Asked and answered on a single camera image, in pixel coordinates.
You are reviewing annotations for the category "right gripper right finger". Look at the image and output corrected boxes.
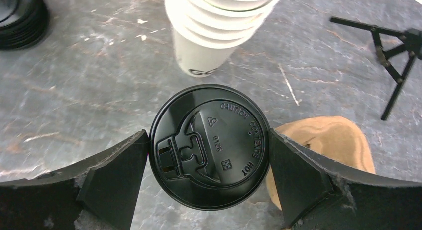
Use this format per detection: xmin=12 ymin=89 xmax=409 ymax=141
xmin=269 ymin=129 xmax=422 ymax=230

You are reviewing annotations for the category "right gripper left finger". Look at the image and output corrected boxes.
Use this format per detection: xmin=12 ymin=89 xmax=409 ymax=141
xmin=0 ymin=130 xmax=150 ymax=230

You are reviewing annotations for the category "black coffee lid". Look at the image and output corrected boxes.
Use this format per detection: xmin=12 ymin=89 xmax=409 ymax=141
xmin=149 ymin=84 xmax=270 ymax=211

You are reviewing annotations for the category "brown pulp cup carrier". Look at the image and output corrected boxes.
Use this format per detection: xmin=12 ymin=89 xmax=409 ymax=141
xmin=265 ymin=115 xmax=377 ymax=211

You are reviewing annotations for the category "black tripod stand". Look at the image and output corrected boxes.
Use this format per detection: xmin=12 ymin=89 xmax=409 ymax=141
xmin=329 ymin=16 xmax=422 ymax=121

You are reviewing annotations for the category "stack of black lids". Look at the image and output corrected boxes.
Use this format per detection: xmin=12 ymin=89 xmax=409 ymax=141
xmin=0 ymin=0 xmax=50 ymax=51

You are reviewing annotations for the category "stack of white paper cups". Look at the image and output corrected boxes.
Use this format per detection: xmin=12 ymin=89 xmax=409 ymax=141
xmin=164 ymin=0 xmax=280 ymax=78

